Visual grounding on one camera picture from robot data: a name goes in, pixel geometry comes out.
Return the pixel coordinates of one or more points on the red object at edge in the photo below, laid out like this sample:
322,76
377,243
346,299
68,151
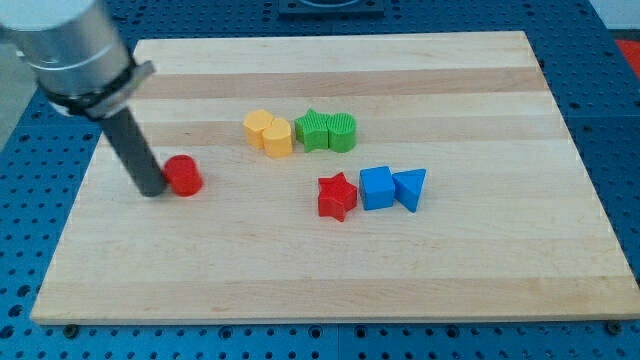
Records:
631,51

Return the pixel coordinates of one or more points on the yellow hexagon block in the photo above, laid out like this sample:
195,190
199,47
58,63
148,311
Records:
254,125

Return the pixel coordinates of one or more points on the yellow heart block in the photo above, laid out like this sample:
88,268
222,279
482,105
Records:
277,139

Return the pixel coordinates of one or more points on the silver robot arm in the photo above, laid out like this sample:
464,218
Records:
84,68

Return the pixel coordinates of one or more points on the dark mounting plate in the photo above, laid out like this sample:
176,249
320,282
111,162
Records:
330,7

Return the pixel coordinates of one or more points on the red star block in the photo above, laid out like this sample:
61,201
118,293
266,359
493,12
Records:
337,196

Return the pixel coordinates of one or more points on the blue triangle block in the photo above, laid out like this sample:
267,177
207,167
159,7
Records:
408,187

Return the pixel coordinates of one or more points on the green star block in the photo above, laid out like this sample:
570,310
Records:
311,130

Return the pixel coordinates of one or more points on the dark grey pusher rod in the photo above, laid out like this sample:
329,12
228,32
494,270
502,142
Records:
131,147

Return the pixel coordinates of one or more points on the green heart block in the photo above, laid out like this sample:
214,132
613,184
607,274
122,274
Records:
341,132

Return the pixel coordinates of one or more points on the blue cube block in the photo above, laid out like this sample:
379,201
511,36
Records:
377,188

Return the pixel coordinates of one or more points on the red cylinder block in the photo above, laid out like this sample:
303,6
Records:
183,175

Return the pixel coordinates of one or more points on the wooden board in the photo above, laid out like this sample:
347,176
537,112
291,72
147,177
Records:
508,227

